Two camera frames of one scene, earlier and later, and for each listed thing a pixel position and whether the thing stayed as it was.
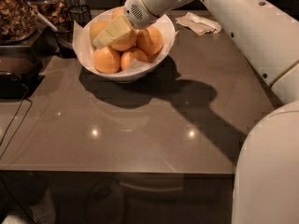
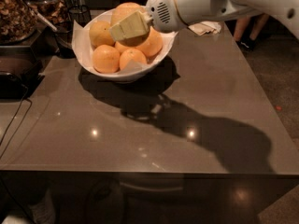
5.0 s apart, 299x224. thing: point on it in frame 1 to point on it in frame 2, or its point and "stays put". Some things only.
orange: [95, 27] stays put
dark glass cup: [64, 37] stays put
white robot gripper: [135, 10] to [163, 12]
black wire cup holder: [80, 14] stays put
